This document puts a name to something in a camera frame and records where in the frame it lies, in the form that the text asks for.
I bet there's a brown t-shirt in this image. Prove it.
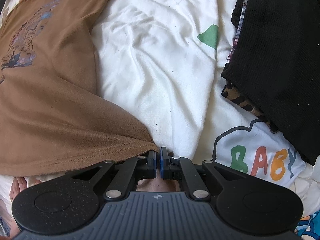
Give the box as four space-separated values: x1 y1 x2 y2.
1 0 158 177

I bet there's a black patterned clothes pile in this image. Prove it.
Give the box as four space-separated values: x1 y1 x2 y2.
222 0 319 165

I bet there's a cream bear print blanket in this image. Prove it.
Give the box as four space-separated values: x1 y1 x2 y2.
0 0 320 240

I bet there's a colourful teal bag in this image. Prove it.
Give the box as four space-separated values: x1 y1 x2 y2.
295 211 320 240

